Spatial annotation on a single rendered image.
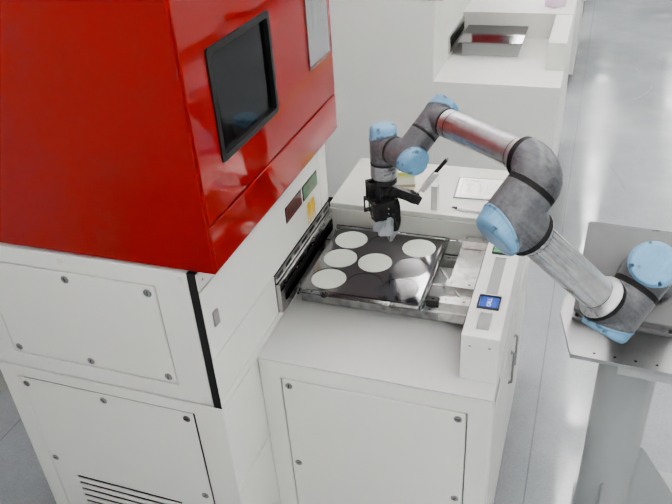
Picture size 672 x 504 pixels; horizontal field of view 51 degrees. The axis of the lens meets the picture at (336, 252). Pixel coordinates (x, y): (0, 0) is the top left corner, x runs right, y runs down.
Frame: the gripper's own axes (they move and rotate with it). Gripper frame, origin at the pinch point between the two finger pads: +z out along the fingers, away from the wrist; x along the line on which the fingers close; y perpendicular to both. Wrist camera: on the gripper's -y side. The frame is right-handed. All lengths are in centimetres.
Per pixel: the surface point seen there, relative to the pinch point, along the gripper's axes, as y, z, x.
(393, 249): -2.3, 7.3, -3.8
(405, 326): 7.9, 15.2, 22.0
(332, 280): 20.9, 7.1, 2.4
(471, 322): 1.4, 1.2, 43.8
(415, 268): -2.9, 7.3, 8.5
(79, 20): 73, -78, 19
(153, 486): 84, 53, 10
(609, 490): -46, 78, 55
